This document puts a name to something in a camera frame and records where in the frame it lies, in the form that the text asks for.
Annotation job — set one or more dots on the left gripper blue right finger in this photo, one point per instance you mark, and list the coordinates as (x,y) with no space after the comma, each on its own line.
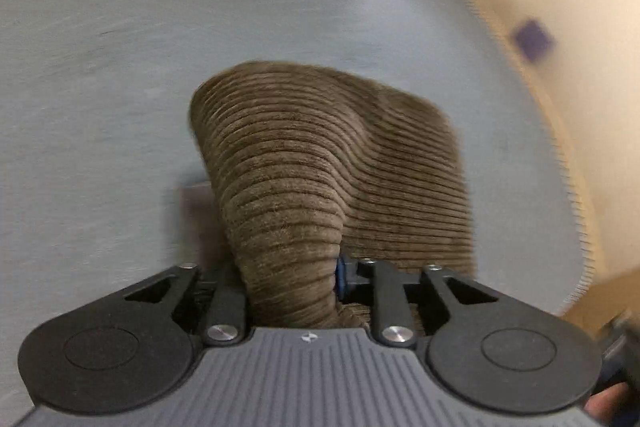
(382,288)

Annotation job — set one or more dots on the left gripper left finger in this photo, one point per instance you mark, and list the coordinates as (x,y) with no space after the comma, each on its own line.
(221,295)

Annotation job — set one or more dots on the brown corduroy pants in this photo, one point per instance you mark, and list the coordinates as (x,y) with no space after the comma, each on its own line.
(308,163)

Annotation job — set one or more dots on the person right hand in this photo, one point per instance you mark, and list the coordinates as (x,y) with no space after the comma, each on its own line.
(604,405)

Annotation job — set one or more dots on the purple yoga mat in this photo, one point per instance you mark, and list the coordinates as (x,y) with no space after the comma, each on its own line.
(533,40)

